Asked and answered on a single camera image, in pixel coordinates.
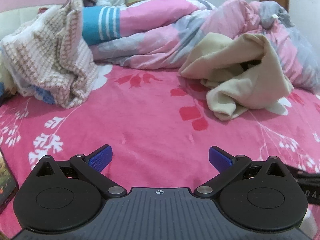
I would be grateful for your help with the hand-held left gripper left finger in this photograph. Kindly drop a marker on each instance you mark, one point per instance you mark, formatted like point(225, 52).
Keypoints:
point(101, 158)

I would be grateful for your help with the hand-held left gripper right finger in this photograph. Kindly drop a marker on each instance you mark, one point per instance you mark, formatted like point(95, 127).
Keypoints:
point(220, 158)

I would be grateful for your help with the beige zip jacket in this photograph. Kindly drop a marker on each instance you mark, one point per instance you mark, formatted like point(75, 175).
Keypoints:
point(225, 97)

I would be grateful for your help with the smartphone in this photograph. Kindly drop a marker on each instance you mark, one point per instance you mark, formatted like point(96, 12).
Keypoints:
point(6, 180)

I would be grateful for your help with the beige white knitted blanket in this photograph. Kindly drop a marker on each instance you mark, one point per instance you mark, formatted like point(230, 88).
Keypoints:
point(50, 55)

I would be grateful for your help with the pink grey floral quilt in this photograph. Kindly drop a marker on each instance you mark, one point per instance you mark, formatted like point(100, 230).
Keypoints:
point(155, 22)

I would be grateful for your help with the maroon cloth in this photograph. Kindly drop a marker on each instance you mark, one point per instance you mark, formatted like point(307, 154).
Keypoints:
point(86, 0)

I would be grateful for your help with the pink white padded headboard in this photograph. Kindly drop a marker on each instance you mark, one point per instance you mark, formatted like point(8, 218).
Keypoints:
point(20, 17)

